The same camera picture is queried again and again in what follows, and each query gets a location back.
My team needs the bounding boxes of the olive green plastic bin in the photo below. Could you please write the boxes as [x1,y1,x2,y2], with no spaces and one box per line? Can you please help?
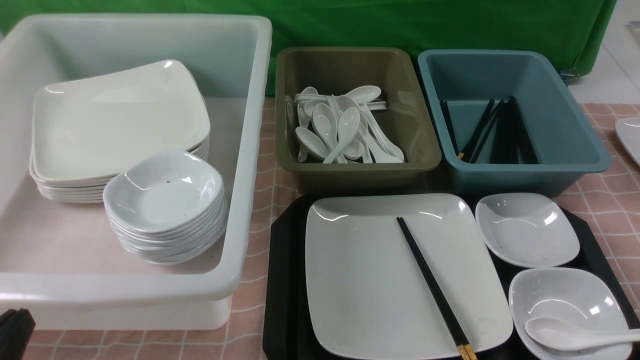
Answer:
[275,47,442,194]

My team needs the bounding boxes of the stack of small bowls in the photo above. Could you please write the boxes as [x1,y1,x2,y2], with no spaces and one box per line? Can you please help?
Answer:
[107,196,229,266]

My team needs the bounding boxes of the blue plastic bin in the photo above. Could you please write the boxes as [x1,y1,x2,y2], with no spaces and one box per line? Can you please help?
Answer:
[417,49,612,197]

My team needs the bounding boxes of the green backdrop cloth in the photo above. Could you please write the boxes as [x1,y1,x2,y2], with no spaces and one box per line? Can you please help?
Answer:
[0,0,617,76]

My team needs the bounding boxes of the top stacked white plate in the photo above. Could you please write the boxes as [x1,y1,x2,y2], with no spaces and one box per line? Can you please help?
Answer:
[30,59,211,182]

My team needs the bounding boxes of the top stacked small bowl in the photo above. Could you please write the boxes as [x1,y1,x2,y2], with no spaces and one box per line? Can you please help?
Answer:
[103,149,226,234]

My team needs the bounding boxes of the small white bowl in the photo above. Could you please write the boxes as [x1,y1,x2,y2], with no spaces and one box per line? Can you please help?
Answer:
[474,193,581,269]
[509,267,633,360]

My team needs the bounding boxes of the black chopstick gold tip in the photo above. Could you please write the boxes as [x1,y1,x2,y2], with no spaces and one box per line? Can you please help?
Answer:
[396,217,471,360]

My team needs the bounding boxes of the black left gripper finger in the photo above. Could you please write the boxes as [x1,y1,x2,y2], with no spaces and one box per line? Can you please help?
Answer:
[0,309,35,360]

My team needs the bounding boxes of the pile of white spoons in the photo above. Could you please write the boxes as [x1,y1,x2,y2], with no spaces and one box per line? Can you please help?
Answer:
[284,85,406,164]

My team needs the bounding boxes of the pink checkered tablecloth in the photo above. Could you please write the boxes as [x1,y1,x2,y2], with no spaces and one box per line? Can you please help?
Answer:
[23,101,639,360]

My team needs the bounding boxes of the white plate at right edge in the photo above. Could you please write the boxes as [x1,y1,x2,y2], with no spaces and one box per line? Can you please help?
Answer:
[614,116,640,166]

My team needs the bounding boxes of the stack of white plates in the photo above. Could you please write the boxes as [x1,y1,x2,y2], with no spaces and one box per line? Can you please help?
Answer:
[29,131,210,203]

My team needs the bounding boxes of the large white plastic tub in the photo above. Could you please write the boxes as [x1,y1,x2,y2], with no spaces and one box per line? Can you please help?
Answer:
[1,13,272,330]

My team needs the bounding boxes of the black chopsticks in bin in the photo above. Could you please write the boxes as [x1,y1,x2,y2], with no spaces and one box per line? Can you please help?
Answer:
[439,96,540,165]

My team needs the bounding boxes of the white ceramic spoon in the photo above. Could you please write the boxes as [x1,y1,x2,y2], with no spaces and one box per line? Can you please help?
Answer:
[525,317,640,351]

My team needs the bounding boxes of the large white square plate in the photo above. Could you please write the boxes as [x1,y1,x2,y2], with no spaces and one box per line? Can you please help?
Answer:
[304,193,514,360]

